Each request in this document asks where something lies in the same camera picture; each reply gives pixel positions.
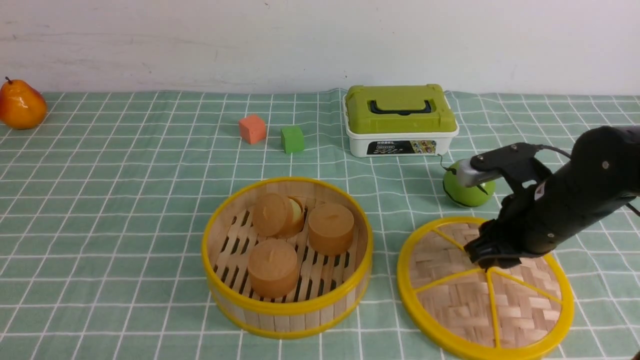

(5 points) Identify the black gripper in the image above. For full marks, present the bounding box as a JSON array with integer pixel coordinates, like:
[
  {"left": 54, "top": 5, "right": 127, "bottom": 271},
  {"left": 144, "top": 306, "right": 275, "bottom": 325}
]
[{"left": 464, "top": 176, "right": 586, "bottom": 272}]

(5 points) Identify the yellow woven bamboo steamer lid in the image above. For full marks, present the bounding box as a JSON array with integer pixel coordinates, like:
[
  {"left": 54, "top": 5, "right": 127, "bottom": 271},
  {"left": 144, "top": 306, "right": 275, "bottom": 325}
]
[{"left": 397, "top": 216, "right": 575, "bottom": 360}]

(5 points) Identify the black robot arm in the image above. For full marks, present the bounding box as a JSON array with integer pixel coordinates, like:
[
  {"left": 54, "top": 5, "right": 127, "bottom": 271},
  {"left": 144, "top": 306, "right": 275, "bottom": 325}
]
[{"left": 456, "top": 125, "right": 640, "bottom": 270}]

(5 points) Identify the yellow bamboo steamer basket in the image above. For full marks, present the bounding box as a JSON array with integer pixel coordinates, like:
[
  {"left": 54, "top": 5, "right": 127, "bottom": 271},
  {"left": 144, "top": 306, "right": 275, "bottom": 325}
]
[{"left": 201, "top": 177, "right": 374, "bottom": 339}]

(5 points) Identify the green toy watermelon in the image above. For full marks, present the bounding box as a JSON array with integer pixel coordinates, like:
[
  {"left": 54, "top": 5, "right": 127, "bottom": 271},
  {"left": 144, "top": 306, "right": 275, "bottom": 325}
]
[{"left": 438, "top": 153, "right": 498, "bottom": 208}]

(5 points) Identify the green and white lidded box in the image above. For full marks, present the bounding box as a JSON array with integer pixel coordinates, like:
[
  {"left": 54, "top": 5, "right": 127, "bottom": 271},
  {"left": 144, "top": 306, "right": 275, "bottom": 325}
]
[{"left": 342, "top": 84, "right": 460, "bottom": 158}]

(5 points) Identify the brown steamed bun right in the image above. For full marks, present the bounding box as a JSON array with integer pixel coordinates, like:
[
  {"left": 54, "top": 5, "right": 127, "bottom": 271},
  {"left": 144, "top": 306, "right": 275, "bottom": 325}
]
[{"left": 307, "top": 202, "right": 355, "bottom": 256}]

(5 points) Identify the brown steamed bun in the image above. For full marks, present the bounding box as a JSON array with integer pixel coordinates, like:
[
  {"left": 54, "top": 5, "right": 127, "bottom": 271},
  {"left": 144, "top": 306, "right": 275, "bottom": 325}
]
[
  {"left": 252, "top": 193, "right": 305, "bottom": 239},
  {"left": 307, "top": 202, "right": 355, "bottom": 256},
  {"left": 247, "top": 238, "right": 300, "bottom": 299}
]

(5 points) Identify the brown steamed bun back left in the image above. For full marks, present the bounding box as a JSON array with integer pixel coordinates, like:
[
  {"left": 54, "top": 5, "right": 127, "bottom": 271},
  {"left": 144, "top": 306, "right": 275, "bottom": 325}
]
[{"left": 252, "top": 193, "right": 305, "bottom": 239}]

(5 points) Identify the brown steamed bun front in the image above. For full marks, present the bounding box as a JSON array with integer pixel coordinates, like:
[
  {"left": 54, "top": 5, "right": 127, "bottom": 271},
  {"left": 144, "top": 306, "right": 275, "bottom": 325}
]
[{"left": 247, "top": 238, "right": 300, "bottom": 299}]

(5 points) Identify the green foam cube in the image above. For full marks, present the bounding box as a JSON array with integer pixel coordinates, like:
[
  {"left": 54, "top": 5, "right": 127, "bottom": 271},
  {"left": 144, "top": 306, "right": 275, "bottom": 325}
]
[{"left": 280, "top": 125, "right": 306, "bottom": 154}]

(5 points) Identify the orange foam cube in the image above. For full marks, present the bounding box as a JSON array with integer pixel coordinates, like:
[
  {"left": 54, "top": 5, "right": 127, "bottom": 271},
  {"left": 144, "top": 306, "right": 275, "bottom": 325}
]
[{"left": 238, "top": 114, "right": 267, "bottom": 145}]

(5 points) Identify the green checkered tablecloth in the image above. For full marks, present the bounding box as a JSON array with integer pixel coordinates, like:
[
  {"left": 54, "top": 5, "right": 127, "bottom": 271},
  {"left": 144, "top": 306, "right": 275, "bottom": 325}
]
[{"left": 0, "top": 89, "right": 640, "bottom": 360}]

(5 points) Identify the orange toy pear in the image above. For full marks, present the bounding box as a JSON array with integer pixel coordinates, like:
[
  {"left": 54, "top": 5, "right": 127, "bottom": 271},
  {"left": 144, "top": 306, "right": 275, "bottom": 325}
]
[{"left": 0, "top": 76, "right": 48, "bottom": 130}]

